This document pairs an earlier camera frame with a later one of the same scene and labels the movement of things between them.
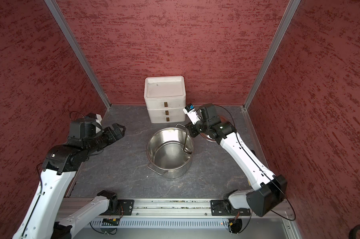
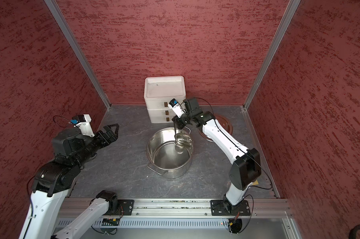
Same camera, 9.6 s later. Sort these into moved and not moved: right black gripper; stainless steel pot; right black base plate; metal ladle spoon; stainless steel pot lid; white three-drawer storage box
Moved: right black gripper; metal ladle spoon
Not moved: stainless steel pot; right black base plate; stainless steel pot lid; white three-drawer storage box
